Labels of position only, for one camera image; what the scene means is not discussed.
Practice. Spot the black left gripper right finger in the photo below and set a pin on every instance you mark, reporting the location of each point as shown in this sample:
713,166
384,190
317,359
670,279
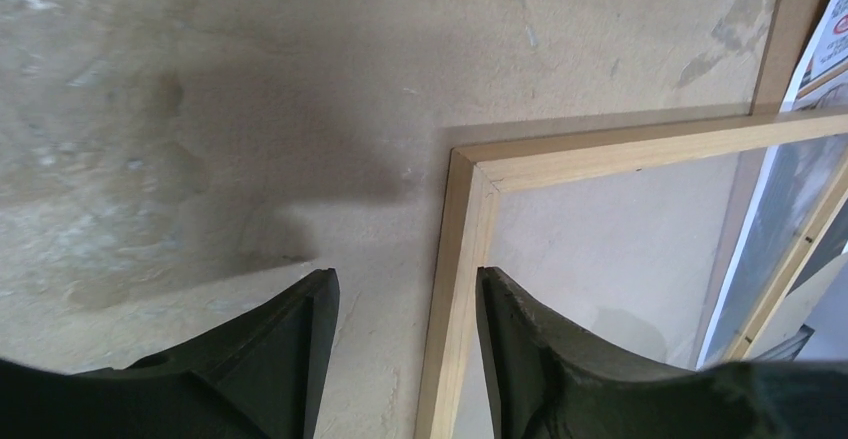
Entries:
547,377

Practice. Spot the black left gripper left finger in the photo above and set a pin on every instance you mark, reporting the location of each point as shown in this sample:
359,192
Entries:
258,375

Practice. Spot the printed photo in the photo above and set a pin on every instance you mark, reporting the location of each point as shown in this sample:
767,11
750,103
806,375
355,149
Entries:
795,158

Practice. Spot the transparent acrylic sheet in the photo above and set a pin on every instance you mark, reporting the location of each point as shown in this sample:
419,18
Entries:
667,262

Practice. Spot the wooden picture frame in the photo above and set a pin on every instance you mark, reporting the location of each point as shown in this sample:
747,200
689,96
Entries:
480,174

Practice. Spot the brown frame backing board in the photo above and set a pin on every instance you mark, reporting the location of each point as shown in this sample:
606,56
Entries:
788,38

